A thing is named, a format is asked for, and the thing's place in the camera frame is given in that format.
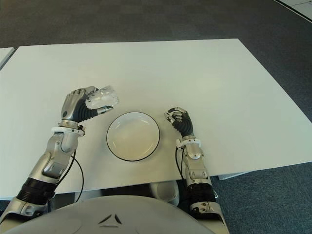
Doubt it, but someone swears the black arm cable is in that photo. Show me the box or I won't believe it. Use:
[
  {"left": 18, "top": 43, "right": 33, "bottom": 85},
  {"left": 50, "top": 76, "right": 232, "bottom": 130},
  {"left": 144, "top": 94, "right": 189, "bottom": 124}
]
[
  {"left": 72, "top": 150, "right": 85, "bottom": 203},
  {"left": 174, "top": 145, "right": 186, "bottom": 180}
]

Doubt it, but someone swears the white robot leg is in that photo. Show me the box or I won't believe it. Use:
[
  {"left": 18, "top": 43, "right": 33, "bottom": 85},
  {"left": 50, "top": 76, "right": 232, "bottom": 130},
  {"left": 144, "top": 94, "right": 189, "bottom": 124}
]
[{"left": 149, "top": 181, "right": 181, "bottom": 205}]

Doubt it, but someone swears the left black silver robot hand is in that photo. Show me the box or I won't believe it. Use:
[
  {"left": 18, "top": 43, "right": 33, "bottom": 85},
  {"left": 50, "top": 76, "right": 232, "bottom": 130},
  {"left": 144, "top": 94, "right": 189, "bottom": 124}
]
[{"left": 60, "top": 85, "right": 114, "bottom": 127}]

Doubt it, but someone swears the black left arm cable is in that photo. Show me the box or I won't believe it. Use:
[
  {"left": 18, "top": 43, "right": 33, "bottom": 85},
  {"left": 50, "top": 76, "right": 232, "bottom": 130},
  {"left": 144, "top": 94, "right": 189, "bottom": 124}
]
[{"left": 72, "top": 150, "right": 85, "bottom": 203}]

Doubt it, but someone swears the grey robot torso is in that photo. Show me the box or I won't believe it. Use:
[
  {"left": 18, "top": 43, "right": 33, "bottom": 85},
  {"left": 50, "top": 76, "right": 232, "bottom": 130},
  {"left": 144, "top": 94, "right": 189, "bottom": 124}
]
[{"left": 2, "top": 194, "right": 210, "bottom": 234}]

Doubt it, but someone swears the white plate black rim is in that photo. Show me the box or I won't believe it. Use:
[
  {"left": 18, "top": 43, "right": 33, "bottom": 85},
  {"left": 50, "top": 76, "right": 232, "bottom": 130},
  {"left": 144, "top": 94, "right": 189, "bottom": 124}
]
[{"left": 106, "top": 111, "right": 161, "bottom": 162}]

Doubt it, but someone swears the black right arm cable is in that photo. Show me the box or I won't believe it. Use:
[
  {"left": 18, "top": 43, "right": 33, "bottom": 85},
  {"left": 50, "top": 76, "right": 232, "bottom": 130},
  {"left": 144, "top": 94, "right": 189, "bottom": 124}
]
[{"left": 174, "top": 145, "right": 186, "bottom": 180}]

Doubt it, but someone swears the clear water bottle blue cap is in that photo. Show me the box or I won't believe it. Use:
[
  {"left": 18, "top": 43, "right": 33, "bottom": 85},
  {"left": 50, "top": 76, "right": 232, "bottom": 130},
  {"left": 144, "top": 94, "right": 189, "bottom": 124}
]
[{"left": 85, "top": 85, "right": 120, "bottom": 109}]

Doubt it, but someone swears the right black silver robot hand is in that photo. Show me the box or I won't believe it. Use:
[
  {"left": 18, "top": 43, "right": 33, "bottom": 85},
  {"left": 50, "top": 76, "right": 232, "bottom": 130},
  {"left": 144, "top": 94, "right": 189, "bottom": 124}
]
[{"left": 164, "top": 106, "right": 195, "bottom": 137}]

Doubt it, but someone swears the neighbouring white table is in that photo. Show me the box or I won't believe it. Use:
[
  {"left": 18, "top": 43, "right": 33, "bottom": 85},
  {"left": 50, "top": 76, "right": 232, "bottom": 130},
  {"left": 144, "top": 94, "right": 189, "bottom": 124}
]
[{"left": 0, "top": 47, "right": 15, "bottom": 70}]

